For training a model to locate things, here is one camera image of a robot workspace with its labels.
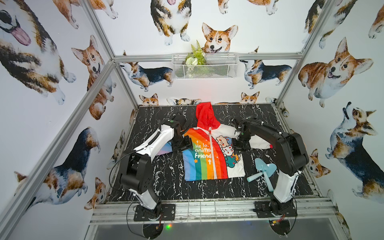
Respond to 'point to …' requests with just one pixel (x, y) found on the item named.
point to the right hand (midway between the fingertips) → (234, 152)
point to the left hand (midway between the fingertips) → (191, 147)
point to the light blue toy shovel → (267, 169)
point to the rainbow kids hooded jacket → (210, 151)
